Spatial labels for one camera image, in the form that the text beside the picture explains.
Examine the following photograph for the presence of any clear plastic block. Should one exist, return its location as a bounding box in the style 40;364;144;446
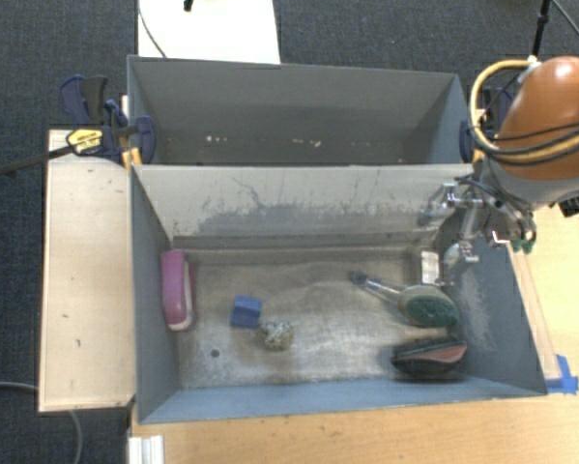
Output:
420;249;441;285

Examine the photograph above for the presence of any pink and white stapler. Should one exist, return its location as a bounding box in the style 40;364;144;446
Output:
159;248;199;334

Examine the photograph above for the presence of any black cylinder on white bracket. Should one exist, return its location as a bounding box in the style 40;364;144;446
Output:
558;191;579;219

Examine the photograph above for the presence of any blue block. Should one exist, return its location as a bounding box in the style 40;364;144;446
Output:
230;295;263;330

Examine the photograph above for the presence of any speckled beige ball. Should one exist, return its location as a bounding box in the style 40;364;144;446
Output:
260;319;296;353

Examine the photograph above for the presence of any green dish scrubber clear handle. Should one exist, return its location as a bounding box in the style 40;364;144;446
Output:
348;269;461;330

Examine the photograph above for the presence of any black and red-brown brush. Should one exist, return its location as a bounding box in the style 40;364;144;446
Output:
391;336;469;382

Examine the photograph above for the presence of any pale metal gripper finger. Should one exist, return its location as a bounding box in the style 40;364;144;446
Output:
417;183;460;227
442;241;480;267

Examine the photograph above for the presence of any pale wood board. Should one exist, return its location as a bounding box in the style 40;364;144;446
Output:
37;128;138;413

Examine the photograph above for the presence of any grey metal bin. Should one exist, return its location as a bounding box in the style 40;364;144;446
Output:
126;54;549;426

